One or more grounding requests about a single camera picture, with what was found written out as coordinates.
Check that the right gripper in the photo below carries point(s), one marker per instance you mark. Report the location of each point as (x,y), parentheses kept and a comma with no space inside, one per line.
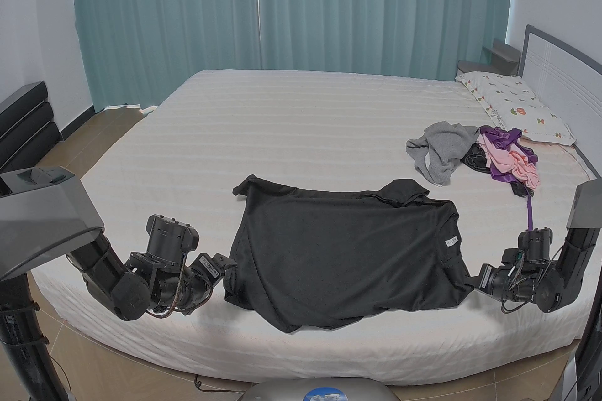
(490,280)

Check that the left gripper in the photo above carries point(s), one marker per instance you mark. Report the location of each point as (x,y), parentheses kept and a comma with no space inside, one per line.
(210,270)

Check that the black T-shirt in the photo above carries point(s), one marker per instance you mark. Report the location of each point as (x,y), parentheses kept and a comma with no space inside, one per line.
(338,248)

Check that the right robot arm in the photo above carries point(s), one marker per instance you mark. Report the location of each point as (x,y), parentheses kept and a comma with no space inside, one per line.
(581,244)

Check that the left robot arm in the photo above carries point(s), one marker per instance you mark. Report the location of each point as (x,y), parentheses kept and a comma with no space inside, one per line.
(51,206)

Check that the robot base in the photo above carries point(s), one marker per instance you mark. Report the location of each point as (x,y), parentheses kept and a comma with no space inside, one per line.
(315,389)

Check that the pile of clothes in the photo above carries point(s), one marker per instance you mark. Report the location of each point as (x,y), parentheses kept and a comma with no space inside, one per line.
(510,159)

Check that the bed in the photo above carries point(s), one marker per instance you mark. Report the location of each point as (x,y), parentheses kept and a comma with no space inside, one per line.
(282,131)

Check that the grey garment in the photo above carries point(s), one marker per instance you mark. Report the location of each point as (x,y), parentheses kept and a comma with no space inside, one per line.
(444,150)

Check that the white printed pillow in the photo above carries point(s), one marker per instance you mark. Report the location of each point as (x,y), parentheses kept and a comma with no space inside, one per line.
(522,107)

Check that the grey bedside table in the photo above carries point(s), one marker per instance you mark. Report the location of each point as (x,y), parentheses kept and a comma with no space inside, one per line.
(494,60)

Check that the black chest of drawers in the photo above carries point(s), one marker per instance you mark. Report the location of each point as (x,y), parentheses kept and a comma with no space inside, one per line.
(26,126)

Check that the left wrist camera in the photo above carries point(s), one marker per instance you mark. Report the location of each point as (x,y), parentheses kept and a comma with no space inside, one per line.
(168,239)

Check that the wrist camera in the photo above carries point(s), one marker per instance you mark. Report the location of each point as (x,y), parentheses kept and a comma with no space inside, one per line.
(168,239)
(535,244)

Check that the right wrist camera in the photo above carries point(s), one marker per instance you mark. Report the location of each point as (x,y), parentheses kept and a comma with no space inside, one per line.
(535,244)

